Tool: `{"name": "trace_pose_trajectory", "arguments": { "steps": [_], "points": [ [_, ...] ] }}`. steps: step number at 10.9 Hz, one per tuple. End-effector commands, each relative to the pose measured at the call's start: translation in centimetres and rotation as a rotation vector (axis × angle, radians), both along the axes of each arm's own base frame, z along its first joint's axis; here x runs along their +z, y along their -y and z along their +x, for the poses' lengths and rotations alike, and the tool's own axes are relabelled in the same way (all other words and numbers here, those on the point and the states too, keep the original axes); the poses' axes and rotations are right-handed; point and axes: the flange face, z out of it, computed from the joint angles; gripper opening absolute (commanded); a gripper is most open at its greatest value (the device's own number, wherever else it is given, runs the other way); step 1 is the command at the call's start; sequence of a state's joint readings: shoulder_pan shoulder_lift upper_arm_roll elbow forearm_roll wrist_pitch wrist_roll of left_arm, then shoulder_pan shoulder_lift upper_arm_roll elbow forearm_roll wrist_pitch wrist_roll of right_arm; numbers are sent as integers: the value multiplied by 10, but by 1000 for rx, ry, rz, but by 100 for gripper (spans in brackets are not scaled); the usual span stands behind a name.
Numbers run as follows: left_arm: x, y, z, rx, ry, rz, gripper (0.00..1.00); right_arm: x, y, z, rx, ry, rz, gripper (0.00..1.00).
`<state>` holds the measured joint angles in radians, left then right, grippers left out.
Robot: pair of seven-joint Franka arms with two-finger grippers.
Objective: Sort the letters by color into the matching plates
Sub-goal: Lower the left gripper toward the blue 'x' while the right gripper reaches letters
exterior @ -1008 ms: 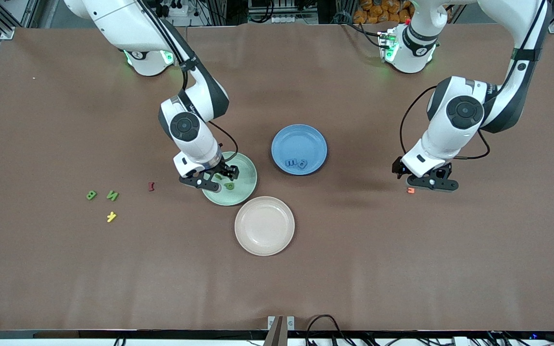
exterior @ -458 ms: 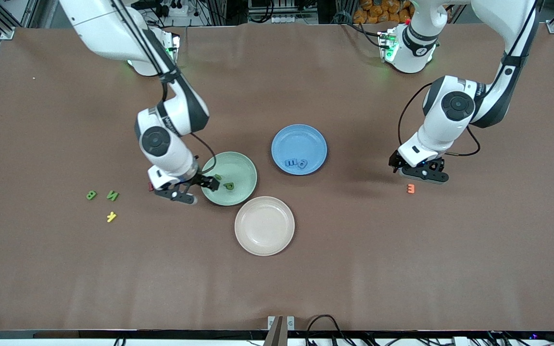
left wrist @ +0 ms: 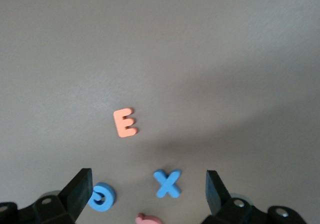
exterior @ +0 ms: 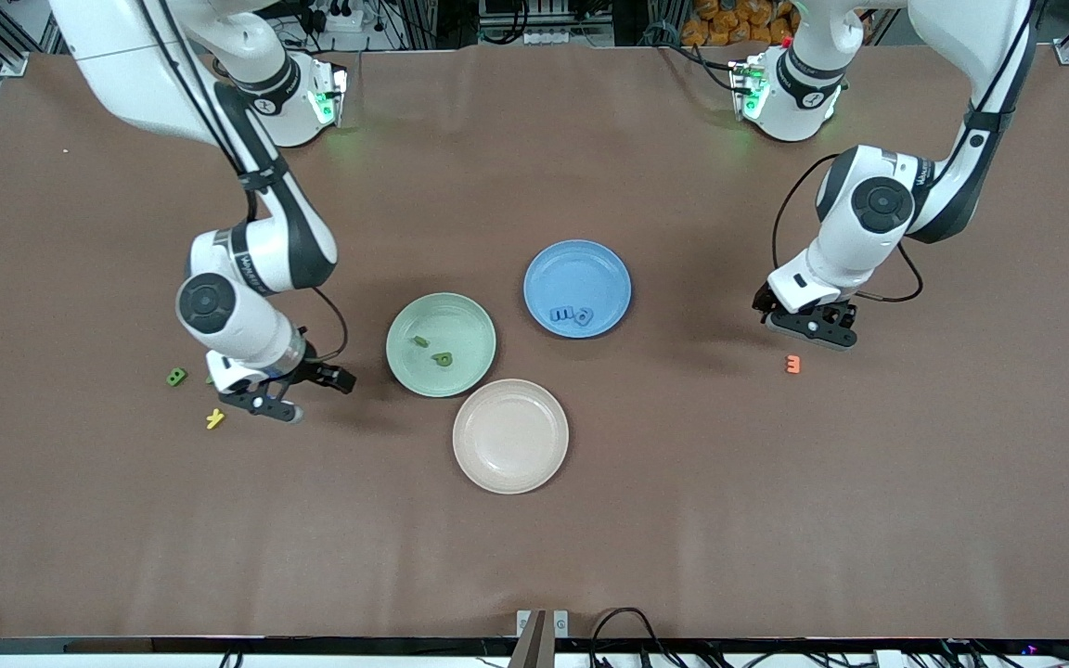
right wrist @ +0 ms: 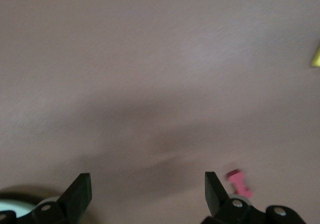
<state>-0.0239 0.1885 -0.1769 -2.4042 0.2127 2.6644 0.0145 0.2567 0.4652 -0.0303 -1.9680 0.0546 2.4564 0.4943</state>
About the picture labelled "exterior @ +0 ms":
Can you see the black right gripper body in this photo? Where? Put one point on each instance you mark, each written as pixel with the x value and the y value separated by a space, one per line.
pixel 313 367

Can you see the green foam letter P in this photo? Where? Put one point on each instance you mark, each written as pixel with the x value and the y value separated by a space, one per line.
pixel 436 361

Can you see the blue foam letter a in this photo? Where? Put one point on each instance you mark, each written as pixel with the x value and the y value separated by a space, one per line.
pixel 577 321

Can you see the blue foam letter m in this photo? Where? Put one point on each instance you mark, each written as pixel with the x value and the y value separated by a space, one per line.
pixel 560 316

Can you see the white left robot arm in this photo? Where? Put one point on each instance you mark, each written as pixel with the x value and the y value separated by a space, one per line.
pixel 971 46

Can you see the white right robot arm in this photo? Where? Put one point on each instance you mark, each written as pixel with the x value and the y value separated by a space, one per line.
pixel 126 65

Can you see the yellow foam letter k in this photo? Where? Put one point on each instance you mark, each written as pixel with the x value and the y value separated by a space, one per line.
pixel 214 419

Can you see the green foam letter B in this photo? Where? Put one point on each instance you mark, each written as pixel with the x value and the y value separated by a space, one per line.
pixel 177 377

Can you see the green plate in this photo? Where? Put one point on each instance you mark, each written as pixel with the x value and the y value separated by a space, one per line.
pixel 470 325

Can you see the pink plate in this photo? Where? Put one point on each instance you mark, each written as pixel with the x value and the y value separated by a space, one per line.
pixel 510 436

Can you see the blue plate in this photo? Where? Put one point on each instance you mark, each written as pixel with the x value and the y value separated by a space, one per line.
pixel 576 274

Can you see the brown table cover mat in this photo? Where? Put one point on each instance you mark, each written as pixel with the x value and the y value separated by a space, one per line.
pixel 534 557

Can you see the pile of orange balls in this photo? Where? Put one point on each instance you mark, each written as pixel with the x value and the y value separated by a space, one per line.
pixel 720 23

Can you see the white power strip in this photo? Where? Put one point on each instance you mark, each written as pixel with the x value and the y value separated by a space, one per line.
pixel 553 37
pixel 340 14

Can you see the brown mount pole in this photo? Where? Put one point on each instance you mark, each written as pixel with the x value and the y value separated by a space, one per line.
pixel 529 645

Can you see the grey metal bracket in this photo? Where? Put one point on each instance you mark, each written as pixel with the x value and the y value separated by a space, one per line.
pixel 560 623

